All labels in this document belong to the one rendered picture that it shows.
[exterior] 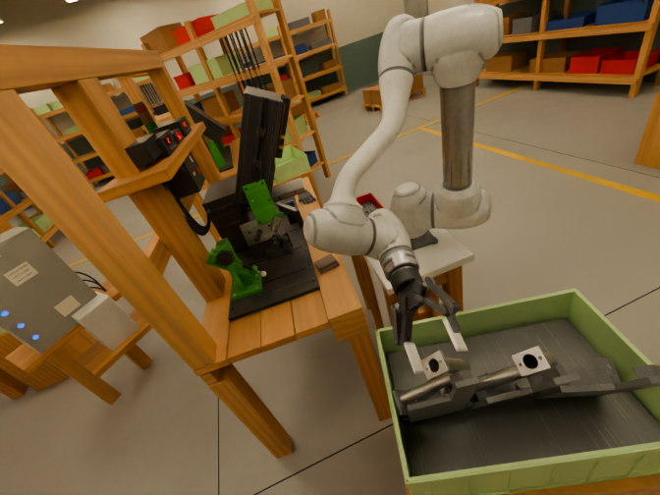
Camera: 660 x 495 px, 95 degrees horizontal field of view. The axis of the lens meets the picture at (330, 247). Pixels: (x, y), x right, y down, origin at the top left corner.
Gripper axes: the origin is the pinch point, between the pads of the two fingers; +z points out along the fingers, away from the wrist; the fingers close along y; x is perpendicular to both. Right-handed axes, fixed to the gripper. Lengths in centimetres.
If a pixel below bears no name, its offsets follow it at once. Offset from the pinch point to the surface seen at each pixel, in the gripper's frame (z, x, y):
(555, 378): 9.5, 13.4, 13.0
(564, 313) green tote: -12, 60, 8
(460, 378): 5.2, 3.1, 0.8
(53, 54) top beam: -92, -89, -19
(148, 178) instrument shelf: -76, -60, -40
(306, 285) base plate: -55, 8, -56
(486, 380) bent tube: 3.9, 21.5, -4.6
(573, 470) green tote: 23.8, 31.3, -1.3
